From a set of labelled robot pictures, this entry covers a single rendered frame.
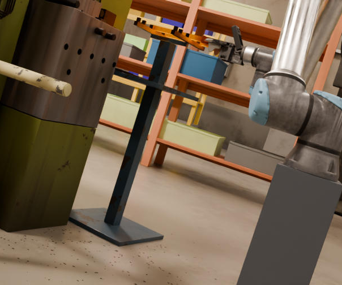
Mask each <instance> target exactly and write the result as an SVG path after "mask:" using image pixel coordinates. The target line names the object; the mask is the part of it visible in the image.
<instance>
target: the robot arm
mask: <svg viewBox="0 0 342 285"><path fill-rule="evenodd" d="M320 2H321V0H289V3H288V7H287V11H286V14H285V18H284V22H283V26H282V29H281V33H280V37H279V41H278V44H277V48H276V50H274V51H273V50H269V49H265V48H262V47H257V46H253V45H248V46H243V42H242V37H241V32H240V28H239V27H237V26H236V25H234V26H232V33H233V38H234V43H235V44H233V43H231V42H226V41H220V40H216V39H211V38H207V39H204V41H207V42H208V51H209V52H212V51H213V50H214V55H218V53H219V52H220V53H219V56H218V58H220V59H221V60H222V61H224V62H228V63H231V64H233V63H236V64H240V65H241V66H244V64H245V65H248V66H252V67H255V68H256V70H255V74H254V77H253V80H252V82H251V85H250V89H249V95H250V96H251V98H250V103H249V118H250V119H251V120H252V121H253V122H255V123H258V124H260V125H261V126H266V127H269V128H273V129H276V130H279V131H282V132H285V133H288V134H291V135H295V136H298V139H297V142H296V145H295V146H294V148H293V149H292V150H291V151H290V152H289V154H288V155H287V156H286V157H285V159H284V162H283V164H284V165H286V166H289V167H291V168H293V169H296V170H299V171H302V172H305V173H308V174H310V175H314V176H317V177H320V178H323V179H327V180H330V181H333V182H337V181H338V178H339V157H340V153H341V151H342V98H340V97H338V96H335V95H333V94H330V93H327V92H322V91H320V90H315V91H314V92H313V94H308V93H306V90H305V89H306V86H307V84H308V82H309V79H310V77H311V75H312V73H313V71H314V69H315V67H316V65H317V63H318V61H319V59H320V57H321V55H322V53H323V51H324V49H325V47H326V45H327V43H328V41H329V39H330V37H331V35H332V33H333V31H334V29H335V27H336V25H337V22H338V21H339V19H340V17H341V15H342V0H324V1H323V3H322V5H321V7H320V10H319V6H320ZM222 45H223V46H222ZM221 46H222V48H221Z"/></svg>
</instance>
